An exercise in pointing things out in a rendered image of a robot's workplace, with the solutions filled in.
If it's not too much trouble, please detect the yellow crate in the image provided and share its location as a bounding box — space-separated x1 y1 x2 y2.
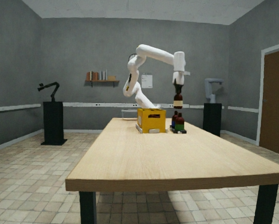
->
137 108 166 133

